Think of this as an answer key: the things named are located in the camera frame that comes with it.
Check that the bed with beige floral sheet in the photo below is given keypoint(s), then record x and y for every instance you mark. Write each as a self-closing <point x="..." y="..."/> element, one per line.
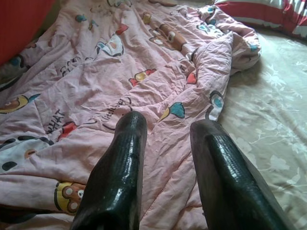
<point x="275" y="95"/>

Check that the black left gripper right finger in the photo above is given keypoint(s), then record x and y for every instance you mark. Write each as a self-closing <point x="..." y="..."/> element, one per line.
<point x="232" y="187"/>

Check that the pink cartoon print quilt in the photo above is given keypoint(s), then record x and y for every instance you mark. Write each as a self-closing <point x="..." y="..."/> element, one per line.
<point x="96" y="72"/>

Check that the red fabric sofa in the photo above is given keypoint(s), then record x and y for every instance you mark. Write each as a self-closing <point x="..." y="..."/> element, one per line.
<point x="19" y="24"/>

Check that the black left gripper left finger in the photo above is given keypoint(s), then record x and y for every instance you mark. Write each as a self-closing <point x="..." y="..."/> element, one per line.
<point x="112" y="182"/>

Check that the red white blue bolster pillow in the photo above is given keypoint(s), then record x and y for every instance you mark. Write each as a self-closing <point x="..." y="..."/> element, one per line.
<point x="263" y="14"/>

